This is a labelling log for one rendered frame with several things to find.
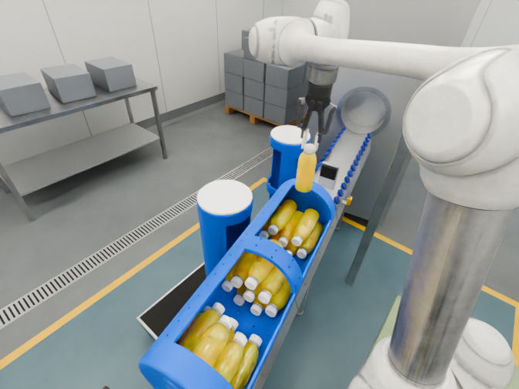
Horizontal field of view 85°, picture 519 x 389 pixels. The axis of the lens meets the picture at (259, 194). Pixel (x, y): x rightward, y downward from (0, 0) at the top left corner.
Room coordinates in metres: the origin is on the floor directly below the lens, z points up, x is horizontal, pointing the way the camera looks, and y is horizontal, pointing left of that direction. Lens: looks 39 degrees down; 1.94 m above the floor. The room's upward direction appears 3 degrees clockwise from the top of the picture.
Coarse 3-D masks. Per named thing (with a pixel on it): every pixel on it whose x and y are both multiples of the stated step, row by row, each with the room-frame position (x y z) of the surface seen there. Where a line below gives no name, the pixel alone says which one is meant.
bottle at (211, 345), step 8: (216, 328) 0.37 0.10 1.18; (224, 328) 0.38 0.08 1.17; (208, 336) 0.35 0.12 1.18; (216, 336) 0.35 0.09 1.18; (224, 336) 0.36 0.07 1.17; (200, 344) 0.33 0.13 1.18; (208, 344) 0.33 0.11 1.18; (216, 344) 0.33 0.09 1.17; (224, 344) 0.34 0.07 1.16; (192, 352) 0.31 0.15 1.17; (200, 352) 0.31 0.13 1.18; (208, 352) 0.31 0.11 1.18; (216, 352) 0.31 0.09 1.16; (208, 360) 0.29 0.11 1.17; (216, 360) 0.30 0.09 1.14
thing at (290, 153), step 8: (272, 144) 1.77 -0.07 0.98; (280, 144) 1.71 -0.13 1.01; (288, 144) 1.70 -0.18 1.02; (296, 144) 1.70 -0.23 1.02; (280, 152) 1.96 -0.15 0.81; (288, 152) 1.69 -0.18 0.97; (296, 152) 1.70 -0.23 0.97; (272, 160) 1.93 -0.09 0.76; (280, 160) 1.96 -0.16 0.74; (288, 160) 1.69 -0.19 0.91; (296, 160) 1.70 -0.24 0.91; (272, 168) 1.92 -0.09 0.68; (280, 168) 1.70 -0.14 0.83; (288, 168) 1.69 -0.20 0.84; (296, 168) 1.71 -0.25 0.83; (272, 176) 1.92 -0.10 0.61; (280, 176) 1.70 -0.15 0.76; (288, 176) 1.69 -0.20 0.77; (272, 184) 1.93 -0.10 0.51; (280, 184) 1.70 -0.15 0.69; (272, 192) 1.73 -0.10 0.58
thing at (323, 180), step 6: (324, 162) 1.40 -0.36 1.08; (324, 168) 1.37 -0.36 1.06; (330, 168) 1.36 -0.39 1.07; (336, 168) 1.35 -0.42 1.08; (324, 174) 1.37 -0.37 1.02; (330, 174) 1.35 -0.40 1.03; (336, 174) 1.35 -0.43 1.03; (318, 180) 1.40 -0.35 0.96; (324, 180) 1.38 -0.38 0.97; (330, 180) 1.37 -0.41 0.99; (336, 180) 1.37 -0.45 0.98; (324, 186) 1.38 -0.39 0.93; (330, 186) 1.36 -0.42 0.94
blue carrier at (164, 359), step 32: (288, 192) 1.04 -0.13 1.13; (320, 192) 0.94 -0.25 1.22; (256, 224) 0.74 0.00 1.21; (224, 256) 0.61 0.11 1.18; (288, 256) 0.60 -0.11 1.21; (256, 320) 0.51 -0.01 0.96; (160, 352) 0.29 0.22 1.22; (160, 384) 0.25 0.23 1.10; (192, 384) 0.22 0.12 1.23; (224, 384) 0.23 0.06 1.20
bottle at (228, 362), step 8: (232, 344) 0.35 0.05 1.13; (240, 344) 0.36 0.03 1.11; (224, 352) 0.33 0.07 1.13; (232, 352) 0.33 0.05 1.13; (240, 352) 0.34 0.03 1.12; (224, 360) 0.31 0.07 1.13; (232, 360) 0.31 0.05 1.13; (240, 360) 0.32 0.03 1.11; (216, 368) 0.29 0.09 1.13; (224, 368) 0.29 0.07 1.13; (232, 368) 0.29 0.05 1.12; (224, 376) 0.27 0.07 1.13; (232, 376) 0.28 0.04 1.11
